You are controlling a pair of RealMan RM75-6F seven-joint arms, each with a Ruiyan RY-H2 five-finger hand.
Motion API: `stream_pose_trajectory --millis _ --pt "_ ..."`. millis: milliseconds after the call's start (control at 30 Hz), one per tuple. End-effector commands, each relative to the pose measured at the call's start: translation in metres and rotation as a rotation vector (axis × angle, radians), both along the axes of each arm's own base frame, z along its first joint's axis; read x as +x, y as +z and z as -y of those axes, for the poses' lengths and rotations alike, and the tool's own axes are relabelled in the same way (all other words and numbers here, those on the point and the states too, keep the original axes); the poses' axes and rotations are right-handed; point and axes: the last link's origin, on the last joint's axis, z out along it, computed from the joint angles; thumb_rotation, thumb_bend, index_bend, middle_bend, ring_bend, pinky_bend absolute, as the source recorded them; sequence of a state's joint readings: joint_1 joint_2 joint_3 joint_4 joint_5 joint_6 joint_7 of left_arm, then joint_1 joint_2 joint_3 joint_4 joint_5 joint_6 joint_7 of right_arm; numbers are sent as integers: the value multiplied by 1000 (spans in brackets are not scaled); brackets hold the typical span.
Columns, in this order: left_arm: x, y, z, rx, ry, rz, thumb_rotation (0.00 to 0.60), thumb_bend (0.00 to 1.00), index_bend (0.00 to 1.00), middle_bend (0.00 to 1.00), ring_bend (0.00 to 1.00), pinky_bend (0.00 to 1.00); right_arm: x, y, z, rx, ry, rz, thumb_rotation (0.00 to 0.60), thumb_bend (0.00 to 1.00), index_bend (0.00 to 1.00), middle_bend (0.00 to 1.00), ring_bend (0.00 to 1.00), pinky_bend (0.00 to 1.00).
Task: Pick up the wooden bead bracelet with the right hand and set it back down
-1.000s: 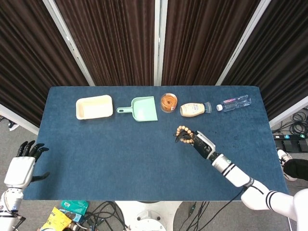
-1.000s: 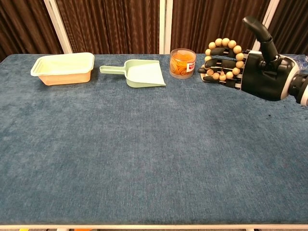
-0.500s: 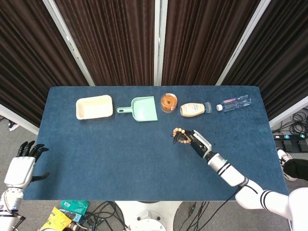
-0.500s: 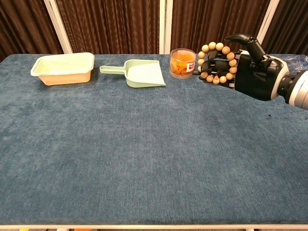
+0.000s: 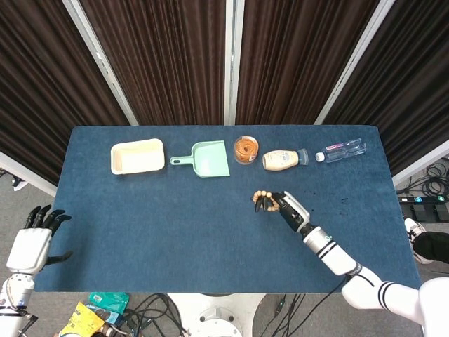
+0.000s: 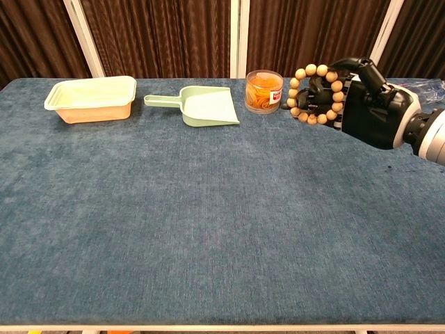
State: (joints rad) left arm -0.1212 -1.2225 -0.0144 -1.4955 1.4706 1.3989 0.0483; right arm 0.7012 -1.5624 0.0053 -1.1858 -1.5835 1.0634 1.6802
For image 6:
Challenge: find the cream rectangular plastic tray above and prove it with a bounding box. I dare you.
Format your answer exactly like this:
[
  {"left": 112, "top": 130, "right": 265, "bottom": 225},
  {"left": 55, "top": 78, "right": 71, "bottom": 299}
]
[{"left": 44, "top": 75, "right": 138, "bottom": 125}]

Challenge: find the white screen frame post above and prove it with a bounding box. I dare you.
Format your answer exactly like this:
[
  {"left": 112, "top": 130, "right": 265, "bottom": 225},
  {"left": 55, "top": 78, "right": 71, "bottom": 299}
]
[
  {"left": 63, "top": 0, "right": 106, "bottom": 79},
  {"left": 229, "top": 0, "right": 251, "bottom": 79},
  {"left": 369, "top": 0, "right": 406, "bottom": 64}
]

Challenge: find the dark brown pleated curtain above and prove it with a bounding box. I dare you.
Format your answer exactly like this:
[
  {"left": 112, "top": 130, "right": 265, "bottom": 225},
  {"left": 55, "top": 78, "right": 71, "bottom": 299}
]
[
  {"left": 378, "top": 0, "right": 445, "bottom": 84},
  {"left": 80, "top": 0, "right": 232, "bottom": 79},
  {"left": 246, "top": 0, "right": 394, "bottom": 78},
  {"left": 0, "top": 0, "right": 92, "bottom": 88}
]

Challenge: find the blue fabric table mat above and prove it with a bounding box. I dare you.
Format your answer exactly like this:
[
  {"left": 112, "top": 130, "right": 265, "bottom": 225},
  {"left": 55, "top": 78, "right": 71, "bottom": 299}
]
[{"left": 0, "top": 77, "right": 445, "bottom": 326}]

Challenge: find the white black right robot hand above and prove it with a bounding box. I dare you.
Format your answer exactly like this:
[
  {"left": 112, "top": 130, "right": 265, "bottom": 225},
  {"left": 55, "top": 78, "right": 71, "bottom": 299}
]
[{"left": 280, "top": 57, "right": 423, "bottom": 151}]

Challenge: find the clear jar of rubber bands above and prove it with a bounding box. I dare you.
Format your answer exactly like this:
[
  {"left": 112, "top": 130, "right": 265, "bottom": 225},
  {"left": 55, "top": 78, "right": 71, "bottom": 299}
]
[{"left": 245, "top": 69, "right": 284, "bottom": 113}]

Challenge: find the wooden bead bracelet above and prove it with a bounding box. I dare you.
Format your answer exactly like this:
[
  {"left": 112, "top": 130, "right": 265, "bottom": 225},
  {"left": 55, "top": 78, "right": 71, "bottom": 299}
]
[{"left": 286, "top": 64, "right": 345, "bottom": 127}]

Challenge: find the mint green dustpan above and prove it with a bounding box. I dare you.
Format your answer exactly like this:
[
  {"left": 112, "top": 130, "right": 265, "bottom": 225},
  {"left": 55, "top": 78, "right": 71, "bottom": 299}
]
[{"left": 143, "top": 86, "right": 241, "bottom": 128}]

